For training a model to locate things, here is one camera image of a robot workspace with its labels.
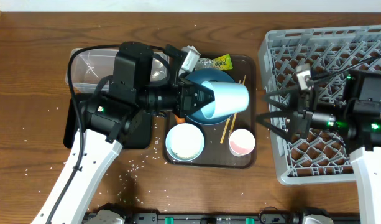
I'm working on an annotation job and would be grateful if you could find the crumpled white tissue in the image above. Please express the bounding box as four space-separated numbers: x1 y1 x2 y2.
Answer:
181 45 200 62

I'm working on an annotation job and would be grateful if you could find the pink cup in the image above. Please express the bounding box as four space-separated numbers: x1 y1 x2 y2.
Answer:
229 129 256 157

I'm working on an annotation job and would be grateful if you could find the dark blue plate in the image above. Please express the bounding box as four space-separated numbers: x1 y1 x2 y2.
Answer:
177 67 241 126

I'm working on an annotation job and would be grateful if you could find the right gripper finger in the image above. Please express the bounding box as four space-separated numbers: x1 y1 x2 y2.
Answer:
263 85 299 108
255 110 292 141

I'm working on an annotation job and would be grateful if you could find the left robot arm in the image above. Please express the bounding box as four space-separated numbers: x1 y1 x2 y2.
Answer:
34 42 214 223

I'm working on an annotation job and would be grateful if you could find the black plastic tray bin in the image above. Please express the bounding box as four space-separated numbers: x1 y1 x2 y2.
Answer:
76 92 152 149

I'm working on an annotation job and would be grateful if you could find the light blue rice bowl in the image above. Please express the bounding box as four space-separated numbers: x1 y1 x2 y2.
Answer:
165 123 205 162

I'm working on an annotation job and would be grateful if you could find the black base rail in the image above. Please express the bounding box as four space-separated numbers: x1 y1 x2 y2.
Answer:
83 203 362 224

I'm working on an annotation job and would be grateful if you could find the grey dishwasher rack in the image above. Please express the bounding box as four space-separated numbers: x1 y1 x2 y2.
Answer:
258 25 381 185

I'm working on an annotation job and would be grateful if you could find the brown serving tray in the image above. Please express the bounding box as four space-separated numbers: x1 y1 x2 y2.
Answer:
163 55 257 169

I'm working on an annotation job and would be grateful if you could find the yellow foil snack wrapper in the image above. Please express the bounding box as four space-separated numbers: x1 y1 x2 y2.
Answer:
195 54 233 71

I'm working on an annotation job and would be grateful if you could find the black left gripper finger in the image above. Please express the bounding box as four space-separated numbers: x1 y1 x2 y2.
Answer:
185 101 216 118
191 83 214 103

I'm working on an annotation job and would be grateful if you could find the clear plastic bin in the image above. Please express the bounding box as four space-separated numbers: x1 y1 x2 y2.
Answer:
71 49 170 93

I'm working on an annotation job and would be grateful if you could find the orange carrot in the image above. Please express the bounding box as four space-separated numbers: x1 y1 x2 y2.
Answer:
175 116 186 124

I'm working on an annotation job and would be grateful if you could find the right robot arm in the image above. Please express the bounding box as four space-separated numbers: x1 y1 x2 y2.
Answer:
255 68 381 223

